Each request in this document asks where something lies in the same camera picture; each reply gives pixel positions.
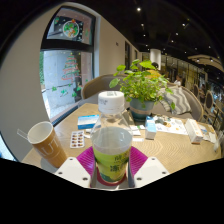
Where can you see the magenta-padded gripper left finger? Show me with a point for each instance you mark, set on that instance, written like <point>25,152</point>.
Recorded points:
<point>75,170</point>

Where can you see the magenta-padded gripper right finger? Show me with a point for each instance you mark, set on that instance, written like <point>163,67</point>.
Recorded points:
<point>150,170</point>

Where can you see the group of wooden chairs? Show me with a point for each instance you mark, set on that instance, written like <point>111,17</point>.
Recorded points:
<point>208,100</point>

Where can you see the grey chevron cushion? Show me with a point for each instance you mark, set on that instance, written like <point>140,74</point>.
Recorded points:
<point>178,100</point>

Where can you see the printed white leaflet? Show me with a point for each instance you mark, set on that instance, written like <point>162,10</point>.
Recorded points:
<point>175,126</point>

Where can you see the clear green-label drink bottle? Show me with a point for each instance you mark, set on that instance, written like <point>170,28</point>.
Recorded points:
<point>111,143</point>

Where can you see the clear plastic cup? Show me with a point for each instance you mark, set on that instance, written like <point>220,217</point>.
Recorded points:
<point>218,141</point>

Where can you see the pill blister pack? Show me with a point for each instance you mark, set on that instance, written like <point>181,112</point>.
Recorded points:
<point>77,139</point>

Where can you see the grey curved sofa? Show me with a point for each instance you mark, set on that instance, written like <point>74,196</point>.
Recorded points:
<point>96,86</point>

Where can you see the group of ceiling lights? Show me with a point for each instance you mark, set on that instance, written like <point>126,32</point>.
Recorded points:
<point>156,26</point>

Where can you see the person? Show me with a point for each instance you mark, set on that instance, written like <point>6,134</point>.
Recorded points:
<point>155,66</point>
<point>178,80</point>

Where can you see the flat blue box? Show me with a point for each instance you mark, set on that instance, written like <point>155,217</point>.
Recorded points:
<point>88,121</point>

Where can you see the brown paper-look mug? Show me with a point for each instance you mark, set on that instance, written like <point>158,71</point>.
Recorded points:
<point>48,143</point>

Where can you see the small light blue box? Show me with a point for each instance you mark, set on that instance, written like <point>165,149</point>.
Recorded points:
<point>150,128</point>

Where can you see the long white box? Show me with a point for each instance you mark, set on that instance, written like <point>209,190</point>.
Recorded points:
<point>194,130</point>

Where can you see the green potted plant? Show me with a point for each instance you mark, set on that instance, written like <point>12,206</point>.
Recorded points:
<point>141,86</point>

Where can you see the white round pillar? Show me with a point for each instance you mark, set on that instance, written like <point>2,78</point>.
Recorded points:
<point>155,56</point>

